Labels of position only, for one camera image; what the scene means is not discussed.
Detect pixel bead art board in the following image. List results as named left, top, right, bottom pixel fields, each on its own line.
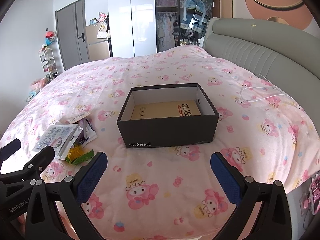
left=31, top=124, right=81, bottom=159

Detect yellow green snack bag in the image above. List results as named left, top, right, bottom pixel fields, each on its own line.
left=65, top=145, right=94, bottom=165

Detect white blue wipes pack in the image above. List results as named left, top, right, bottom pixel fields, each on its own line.
left=75, top=119, right=98, bottom=147

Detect pink plush toys on floor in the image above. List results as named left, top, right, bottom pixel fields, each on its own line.
left=25, top=77, right=48, bottom=102

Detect white shelf rack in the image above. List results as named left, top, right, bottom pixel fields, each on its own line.
left=39, top=47, right=59, bottom=82

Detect pink cartoon print blanket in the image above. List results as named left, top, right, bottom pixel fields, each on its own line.
left=1, top=46, right=319, bottom=239

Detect tan glass protector box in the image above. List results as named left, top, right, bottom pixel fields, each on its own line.
left=131, top=100, right=201, bottom=120

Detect tan fridge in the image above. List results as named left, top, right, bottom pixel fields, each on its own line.
left=85, top=22, right=110, bottom=61

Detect black Daphne shoe box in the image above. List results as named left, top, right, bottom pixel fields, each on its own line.
left=117, top=83, right=219, bottom=148

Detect grey door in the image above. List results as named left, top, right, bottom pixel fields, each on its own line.
left=55, top=0, right=89, bottom=70

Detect grey upholstered headboard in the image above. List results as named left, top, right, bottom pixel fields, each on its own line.
left=203, top=18, right=319, bottom=126

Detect white wardrobe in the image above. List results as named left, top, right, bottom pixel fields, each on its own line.
left=107, top=0, right=157, bottom=58

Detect dark glass display cabinet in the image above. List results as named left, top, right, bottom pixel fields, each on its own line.
left=155, top=0, right=197, bottom=52

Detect black skateboard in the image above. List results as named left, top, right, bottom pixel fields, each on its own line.
left=188, top=0, right=214, bottom=45

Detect white charging cable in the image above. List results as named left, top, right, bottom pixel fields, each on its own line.
left=231, top=73, right=297, bottom=104

